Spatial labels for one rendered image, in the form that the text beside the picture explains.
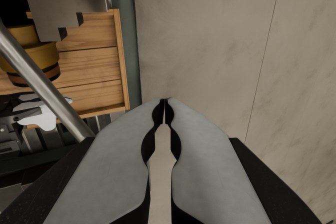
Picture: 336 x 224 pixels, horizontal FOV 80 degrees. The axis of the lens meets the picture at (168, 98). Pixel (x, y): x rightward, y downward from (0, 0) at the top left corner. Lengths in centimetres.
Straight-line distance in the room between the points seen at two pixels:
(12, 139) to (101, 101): 29
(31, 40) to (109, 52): 27
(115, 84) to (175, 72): 113
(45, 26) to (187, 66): 148
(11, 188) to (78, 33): 46
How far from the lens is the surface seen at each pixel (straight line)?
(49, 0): 35
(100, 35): 59
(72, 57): 60
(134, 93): 106
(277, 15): 220
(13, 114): 41
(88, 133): 16
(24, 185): 66
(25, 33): 37
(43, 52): 37
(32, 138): 77
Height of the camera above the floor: 146
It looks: 54 degrees down
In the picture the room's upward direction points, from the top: 142 degrees clockwise
